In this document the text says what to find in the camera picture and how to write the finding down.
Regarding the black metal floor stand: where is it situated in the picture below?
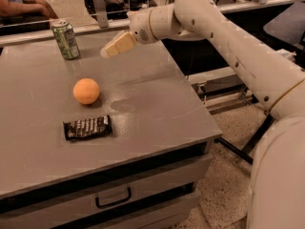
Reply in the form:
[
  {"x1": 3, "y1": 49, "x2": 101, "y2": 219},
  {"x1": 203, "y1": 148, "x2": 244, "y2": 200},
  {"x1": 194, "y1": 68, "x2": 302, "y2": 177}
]
[{"x1": 213, "y1": 94, "x2": 275, "y2": 166}]

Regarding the green soda can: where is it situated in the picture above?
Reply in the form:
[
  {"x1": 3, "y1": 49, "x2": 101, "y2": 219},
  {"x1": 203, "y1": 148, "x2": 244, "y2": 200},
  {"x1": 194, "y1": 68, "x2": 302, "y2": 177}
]
[{"x1": 51, "y1": 20, "x2": 80, "y2": 60}]

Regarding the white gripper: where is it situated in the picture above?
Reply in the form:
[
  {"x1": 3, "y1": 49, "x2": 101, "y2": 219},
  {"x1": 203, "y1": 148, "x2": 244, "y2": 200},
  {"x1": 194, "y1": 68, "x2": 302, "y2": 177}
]
[{"x1": 100, "y1": 9, "x2": 157, "y2": 58}]

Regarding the black rxbar chocolate wrapper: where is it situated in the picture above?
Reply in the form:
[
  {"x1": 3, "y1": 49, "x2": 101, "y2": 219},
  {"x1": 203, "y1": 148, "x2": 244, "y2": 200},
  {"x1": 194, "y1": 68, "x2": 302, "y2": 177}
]
[{"x1": 63, "y1": 115, "x2": 112, "y2": 141}]

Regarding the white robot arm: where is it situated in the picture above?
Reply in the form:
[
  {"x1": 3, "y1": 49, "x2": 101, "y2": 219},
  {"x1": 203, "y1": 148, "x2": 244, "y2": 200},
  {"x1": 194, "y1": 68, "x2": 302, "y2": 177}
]
[{"x1": 101, "y1": 0, "x2": 305, "y2": 229}]

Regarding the orange ball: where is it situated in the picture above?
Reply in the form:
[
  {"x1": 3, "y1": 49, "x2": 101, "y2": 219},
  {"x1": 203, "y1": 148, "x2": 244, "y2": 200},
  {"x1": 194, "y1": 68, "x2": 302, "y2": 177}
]
[{"x1": 72, "y1": 78, "x2": 100, "y2": 105}]

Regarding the black drawer handle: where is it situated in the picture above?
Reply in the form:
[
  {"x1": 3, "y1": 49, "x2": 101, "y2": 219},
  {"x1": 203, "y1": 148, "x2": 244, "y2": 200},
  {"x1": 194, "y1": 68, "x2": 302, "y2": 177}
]
[{"x1": 94, "y1": 186, "x2": 132, "y2": 209}]

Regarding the person's forearm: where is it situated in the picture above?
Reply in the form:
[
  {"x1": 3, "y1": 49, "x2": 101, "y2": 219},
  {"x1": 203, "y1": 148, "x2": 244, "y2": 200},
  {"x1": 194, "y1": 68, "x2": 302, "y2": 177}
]
[{"x1": 0, "y1": 0, "x2": 51, "y2": 18}]

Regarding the grey cabinet drawer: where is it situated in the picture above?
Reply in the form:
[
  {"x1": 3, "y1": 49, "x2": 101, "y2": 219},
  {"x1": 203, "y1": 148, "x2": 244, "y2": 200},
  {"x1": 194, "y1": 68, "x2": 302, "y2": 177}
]
[{"x1": 1, "y1": 155, "x2": 212, "y2": 229}]

